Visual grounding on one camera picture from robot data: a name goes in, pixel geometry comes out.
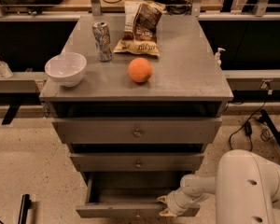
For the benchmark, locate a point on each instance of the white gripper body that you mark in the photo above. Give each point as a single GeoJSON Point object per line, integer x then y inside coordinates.
{"type": "Point", "coordinates": [176, 202]}

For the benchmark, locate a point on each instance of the grey bottom drawer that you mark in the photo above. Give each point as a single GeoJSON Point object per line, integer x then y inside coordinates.
{"type": "Point", "coordinates": [127, 194]}

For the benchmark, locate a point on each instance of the grey drawer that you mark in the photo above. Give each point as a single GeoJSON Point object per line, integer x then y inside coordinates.
{"type": "Point", "coordinates": [127, 194]}
{"type": "Point", "coordinates": [137, 130]}
{"type": "Point", "coordinates": [132, 162]}

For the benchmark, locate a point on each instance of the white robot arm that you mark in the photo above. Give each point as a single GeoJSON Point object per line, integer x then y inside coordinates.
{"type": "Point", "coordinates": [246, 186]}

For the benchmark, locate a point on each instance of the grey middle drawer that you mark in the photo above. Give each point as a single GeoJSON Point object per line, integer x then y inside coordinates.
{"type": "Point", "coordinates": [132, 162]}

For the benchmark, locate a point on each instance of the grey drawer cabinet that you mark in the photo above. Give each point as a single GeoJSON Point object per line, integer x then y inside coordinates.
{"type": "Point", "coordinates": [186, 83]}

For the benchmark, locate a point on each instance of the grey top drawer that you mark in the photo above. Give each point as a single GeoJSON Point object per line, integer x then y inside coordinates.
{"type": "Point", "coordinates": [137, 130]}

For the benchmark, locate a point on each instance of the black stand leg right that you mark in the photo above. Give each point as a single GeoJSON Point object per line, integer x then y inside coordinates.
{"type": "Point", "coordinates": [266, 119]}

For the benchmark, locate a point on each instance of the orange fruit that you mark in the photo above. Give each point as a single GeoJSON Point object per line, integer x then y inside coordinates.
{"type": "Point", "coordinates": [140, 70]}

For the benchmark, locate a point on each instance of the black bar on floor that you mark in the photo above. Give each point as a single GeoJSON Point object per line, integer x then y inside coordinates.
{"type": "Point", "coordinates": [25, 206]}

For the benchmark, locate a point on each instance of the white pump bottle right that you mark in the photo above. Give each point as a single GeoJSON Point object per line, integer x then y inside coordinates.
{"type": "Point", "coordinates": [218, 55]}

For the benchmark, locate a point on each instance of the white bowl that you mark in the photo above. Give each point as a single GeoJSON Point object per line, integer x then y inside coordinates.
{"type": "Point", "coordinates": [66, 69]}

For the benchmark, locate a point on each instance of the silver drink can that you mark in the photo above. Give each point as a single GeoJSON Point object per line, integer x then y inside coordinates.
{"type": "Point", "coordinates": [102, 39]}

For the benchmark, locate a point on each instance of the brown chip bag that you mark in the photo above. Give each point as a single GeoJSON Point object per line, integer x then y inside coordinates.
{"type": "Point", "coordinates": [140, 30]}

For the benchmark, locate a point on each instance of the clear sanitizer bottle left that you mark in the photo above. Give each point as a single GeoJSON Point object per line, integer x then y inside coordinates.
{"type": "Point", "coordinates": [5, 71]}

